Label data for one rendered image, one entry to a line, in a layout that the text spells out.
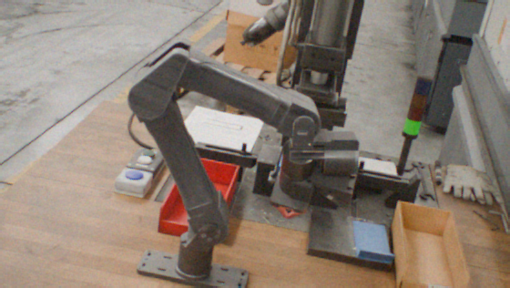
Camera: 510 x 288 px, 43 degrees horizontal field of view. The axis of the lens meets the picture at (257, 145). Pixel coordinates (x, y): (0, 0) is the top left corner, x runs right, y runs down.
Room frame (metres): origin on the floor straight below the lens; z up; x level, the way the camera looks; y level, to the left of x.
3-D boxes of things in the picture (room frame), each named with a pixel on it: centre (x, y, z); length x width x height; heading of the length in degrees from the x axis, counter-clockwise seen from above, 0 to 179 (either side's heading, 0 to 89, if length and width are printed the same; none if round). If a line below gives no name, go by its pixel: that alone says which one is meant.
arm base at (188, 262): (1.00, 0.08, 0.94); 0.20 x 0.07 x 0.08; 86
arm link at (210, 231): (1.00, 0.07, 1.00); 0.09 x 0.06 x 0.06; 6
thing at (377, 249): (1.18, -0.27, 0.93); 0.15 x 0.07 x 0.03; 0
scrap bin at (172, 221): (1.24, 0.10, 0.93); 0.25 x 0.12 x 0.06; 176
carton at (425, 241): (1.17, -0.38, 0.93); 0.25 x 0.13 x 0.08; 176
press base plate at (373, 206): (1.47, -0.14, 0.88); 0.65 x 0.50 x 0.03; 86
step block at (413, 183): (1.40, -0.36, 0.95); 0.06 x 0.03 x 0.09; 86
